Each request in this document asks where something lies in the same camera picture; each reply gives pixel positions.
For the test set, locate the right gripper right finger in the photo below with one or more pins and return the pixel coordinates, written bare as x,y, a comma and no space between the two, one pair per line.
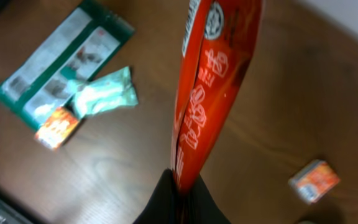
202,209

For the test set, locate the red white packet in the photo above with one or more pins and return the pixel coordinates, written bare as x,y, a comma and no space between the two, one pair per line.
218,46

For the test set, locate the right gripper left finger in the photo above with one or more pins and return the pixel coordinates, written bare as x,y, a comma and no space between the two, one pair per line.
160,208

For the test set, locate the teal white snack pouch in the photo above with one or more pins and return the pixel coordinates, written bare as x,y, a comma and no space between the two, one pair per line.
107,93

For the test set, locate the orange juice carton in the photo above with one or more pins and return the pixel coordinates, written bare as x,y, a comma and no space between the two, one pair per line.
314,181
57,129

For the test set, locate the green sponge pack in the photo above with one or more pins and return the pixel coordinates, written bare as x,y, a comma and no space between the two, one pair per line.
77,49

